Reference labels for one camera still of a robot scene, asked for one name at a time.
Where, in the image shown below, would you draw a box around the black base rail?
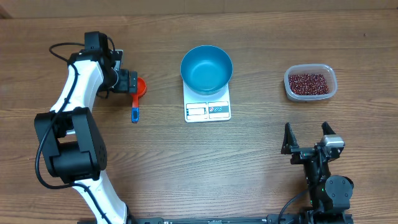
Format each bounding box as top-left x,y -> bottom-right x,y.
130,214 -> 354,224

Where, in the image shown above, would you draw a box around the red scoop with blue handle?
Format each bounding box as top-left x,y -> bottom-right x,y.
131,77 -> 147,123

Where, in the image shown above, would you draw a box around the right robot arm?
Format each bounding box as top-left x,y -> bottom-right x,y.
277,122 -> 354,223

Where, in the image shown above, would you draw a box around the white digital kitchen scale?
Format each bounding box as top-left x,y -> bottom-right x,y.
183,83 -> 231,123

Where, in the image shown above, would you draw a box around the clear plastic container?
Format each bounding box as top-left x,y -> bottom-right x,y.
284,63 -> 338,102

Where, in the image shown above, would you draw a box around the red adzuki beans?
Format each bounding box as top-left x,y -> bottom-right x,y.
288,73 -> 329,95

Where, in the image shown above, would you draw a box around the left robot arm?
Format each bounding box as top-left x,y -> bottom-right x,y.
34,31 -> 147,223

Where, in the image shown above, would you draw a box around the blue plastic bowl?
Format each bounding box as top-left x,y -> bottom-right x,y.
180,45 -> 234,95

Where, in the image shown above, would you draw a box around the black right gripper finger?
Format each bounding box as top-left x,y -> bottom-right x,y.
281,123 -> 299,154
322,121 -> 335,136

